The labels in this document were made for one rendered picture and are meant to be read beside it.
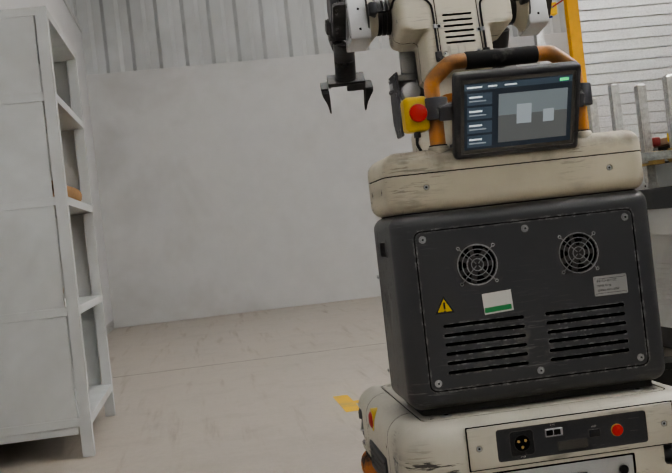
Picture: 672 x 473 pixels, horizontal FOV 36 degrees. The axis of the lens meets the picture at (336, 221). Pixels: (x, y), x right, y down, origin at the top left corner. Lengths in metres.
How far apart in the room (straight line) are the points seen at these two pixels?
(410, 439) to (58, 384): 1.91
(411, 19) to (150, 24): 7.91
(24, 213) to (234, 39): 6.73
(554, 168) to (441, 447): 0.60
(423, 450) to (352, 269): 8.15
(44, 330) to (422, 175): 1.94
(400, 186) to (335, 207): 8.05
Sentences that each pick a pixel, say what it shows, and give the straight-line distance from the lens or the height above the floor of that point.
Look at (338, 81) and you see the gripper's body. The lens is 2.87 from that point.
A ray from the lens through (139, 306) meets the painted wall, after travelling 10.06.
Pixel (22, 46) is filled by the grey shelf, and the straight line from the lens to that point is 3.78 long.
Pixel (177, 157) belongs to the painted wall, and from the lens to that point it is 10.07.
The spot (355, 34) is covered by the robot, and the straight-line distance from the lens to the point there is 2.51.
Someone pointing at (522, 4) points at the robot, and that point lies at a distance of 2.62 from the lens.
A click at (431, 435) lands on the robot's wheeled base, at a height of 0.26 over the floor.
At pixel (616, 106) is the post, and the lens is 4.46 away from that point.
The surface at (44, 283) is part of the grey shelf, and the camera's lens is 3.70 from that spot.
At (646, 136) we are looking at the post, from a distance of 4.22.
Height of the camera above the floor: 0.67
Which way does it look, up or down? 1 degrees up
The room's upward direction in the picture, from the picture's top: 6 degrees counter-clockwise
